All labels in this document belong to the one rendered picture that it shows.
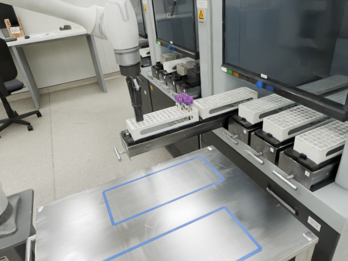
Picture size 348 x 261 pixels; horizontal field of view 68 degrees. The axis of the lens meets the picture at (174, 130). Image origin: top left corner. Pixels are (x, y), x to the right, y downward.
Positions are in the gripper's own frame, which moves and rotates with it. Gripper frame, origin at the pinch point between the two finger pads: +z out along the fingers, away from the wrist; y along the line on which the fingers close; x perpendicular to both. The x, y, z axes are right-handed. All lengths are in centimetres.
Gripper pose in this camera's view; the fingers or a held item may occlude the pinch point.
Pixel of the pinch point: (138, 113)
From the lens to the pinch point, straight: 104.3
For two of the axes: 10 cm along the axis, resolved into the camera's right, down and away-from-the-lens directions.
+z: 1.0, 8.6, 5.0
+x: -9.1, 2.9, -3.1
